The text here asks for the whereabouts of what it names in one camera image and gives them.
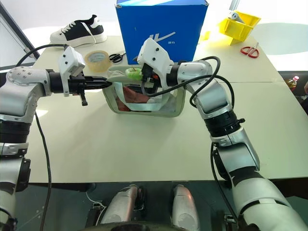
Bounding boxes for dark metal frame bar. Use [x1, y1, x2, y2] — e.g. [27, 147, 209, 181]
[0, 0, 41, 66]

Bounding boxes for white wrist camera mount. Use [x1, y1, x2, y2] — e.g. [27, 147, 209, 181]
[137, 38, 174, 88]
[58, 46, 86, 97]

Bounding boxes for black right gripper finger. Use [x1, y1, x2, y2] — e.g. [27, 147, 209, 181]
[141, 63, 153, 79]

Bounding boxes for green plush keychain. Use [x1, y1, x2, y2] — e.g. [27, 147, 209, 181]
[125, 67, 144, 82]

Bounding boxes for clear packing tape roll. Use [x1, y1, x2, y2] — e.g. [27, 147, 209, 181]
[84, 50, 113, 74]

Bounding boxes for silver right robot thigh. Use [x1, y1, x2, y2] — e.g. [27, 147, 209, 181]
[171, 184, 201, 230]

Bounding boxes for blue cardboard box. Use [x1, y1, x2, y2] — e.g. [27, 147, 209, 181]
[114, 0, 209, 65]

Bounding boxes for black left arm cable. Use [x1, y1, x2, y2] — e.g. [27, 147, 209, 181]
[15, 44, 68, 231]

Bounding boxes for yellow drink bottle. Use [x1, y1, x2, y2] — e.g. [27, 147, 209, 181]
[286, 75, 300, 92]

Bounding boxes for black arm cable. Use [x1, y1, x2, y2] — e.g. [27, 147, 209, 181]
[141, 56, 239, 229]
[15, 44, 68, 231]

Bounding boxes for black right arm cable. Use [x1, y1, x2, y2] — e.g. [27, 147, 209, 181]
[141, 56, 239, 229]

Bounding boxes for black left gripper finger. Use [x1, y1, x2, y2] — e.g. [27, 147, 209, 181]
[84, 76, 111, 84]
[84, 81, 113, 90]

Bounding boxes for yellow plastic bin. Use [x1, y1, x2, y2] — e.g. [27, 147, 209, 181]
[234, 10, 262, 30]
[217, 17, 254, 46]

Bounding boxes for silver robot thigh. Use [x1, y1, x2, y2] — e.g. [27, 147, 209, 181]
[171, 184, 201, 230]
[102, 184, 139, 227]

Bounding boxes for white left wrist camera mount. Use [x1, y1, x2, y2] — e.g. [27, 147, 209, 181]
[58, 46, 86, 97]

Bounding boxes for thin white cable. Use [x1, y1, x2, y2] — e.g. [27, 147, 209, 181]
[86, 192, 107, 218]

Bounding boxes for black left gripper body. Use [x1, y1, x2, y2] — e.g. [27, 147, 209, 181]
[68, 74, 89, 107]

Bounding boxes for silver left robot thigh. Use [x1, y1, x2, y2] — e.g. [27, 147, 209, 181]
[102, 184, 139, 227]

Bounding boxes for red handled scissors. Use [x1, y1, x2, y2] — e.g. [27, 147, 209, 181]
[240, 42, 260, 58]

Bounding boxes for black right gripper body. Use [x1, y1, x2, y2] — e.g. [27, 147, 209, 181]
[147, 71, 161, 95]

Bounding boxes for black scissors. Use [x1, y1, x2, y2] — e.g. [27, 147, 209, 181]
[108, 51, 127, 64]

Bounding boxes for red item inside pouch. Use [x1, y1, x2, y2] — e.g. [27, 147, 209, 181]
[123, 86, 151, 112]

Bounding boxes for black and white sneaker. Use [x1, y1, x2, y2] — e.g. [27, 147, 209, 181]
[50, 14, 108, 49]

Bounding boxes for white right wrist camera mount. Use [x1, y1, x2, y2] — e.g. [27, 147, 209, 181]
[137, 38, 174, 88]

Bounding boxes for white paper roll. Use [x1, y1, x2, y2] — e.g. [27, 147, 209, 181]
[230, 12, 245, 24]

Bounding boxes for transparent grey pouch bag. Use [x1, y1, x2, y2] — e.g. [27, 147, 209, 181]
[102, 66, 186, 119]

